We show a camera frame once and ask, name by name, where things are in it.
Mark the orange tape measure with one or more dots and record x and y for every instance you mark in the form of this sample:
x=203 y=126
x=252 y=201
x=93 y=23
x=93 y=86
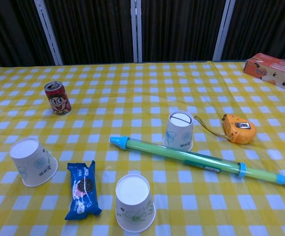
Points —
x=240 y=132

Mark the white paper cup green flower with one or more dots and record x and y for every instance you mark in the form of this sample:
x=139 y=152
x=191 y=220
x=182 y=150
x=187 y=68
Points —
x=135 y=196

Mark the white paper cup black-lined base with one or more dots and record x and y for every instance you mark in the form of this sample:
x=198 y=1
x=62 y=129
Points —
x=179 y=132

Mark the white paper cup blue print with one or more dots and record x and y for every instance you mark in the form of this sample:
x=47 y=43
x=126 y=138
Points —
x=32 y=159

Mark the orange cardboard box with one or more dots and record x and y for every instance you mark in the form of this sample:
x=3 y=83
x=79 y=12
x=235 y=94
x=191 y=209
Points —
x=272 y=71

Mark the white metal post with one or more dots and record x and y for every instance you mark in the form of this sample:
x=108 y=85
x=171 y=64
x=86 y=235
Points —
x=222 y=29
x=49 y=34
x=136 y=29

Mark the red cartoon drink can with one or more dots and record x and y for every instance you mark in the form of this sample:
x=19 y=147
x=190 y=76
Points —
x=59 y=100

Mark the yellow checkered tablecloth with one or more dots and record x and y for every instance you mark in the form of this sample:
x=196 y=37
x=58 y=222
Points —
x=142 y=86

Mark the green and blue water squirter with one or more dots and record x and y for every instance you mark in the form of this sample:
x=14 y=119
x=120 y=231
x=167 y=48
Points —
x=181 y=155

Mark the blue cookie packet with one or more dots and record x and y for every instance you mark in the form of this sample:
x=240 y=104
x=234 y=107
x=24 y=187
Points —
x=83 y=189

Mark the black pleated curtain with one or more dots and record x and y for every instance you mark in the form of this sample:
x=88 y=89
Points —
x=95 y=29

